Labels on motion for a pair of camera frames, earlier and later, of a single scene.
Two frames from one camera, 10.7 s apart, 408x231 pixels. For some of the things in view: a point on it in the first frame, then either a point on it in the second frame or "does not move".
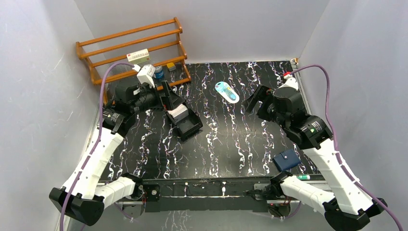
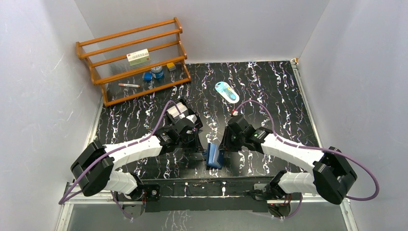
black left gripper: (164, 96) to (197, 140)
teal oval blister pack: (224, 89) does not move
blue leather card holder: (286, 160) to (215, 157)
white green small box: (138, 57) does not move
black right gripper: (261, 93) to (225, 144)
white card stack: (180, 112) does not move
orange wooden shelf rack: (148, 56) does not move
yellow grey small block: (171, 66) does not move
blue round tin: (159, 73) does not move
